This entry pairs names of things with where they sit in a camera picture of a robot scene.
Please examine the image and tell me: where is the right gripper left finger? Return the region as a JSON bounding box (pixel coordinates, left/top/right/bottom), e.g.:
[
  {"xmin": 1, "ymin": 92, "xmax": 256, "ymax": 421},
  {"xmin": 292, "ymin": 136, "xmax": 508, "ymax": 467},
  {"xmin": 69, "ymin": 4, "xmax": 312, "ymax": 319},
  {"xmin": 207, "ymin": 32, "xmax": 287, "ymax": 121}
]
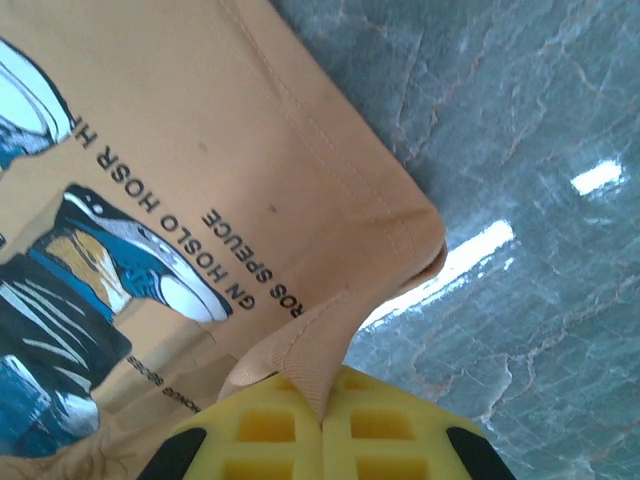
[{"xmin": 137, "ymin": 374, "xmax": 324, "ymax": 480}]

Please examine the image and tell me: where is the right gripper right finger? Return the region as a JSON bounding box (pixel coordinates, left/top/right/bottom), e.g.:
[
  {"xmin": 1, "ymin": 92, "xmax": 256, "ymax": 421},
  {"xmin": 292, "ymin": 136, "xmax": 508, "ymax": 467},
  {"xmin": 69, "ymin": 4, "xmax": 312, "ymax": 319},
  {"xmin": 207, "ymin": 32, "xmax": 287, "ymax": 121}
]
[{"xmin": 322, "ymin": 366, "xmax": 519, "ymax": 480}]

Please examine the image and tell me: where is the orange printed t-shirt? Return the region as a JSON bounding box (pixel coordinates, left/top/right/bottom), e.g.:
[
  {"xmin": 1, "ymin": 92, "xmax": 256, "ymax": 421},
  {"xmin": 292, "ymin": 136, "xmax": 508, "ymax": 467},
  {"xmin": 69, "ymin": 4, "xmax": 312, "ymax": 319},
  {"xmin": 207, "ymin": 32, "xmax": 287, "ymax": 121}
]
[{"xmin": 0, "ymin": 0, "xmax": 447, "ymax": 480}]

